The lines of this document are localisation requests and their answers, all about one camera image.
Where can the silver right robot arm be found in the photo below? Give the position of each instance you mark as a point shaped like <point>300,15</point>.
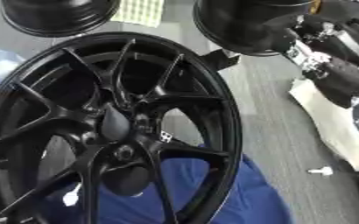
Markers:
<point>343,81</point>

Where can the black wheel stand bracket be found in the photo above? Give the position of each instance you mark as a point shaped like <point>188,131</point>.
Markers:
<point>219,59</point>

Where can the white flat board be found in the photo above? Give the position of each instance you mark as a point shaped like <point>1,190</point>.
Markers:
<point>330,128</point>

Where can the white gridded paper sheet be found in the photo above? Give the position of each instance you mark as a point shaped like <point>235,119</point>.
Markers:
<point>139,11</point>

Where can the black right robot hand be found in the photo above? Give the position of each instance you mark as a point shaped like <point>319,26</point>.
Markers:
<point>295,27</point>

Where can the blue cloth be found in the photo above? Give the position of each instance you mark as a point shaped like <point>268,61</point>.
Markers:
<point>259,198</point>

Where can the large black spoked wheel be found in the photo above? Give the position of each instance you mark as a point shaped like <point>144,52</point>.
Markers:
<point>215,116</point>

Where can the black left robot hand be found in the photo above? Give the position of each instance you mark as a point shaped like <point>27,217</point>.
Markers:
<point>115,124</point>

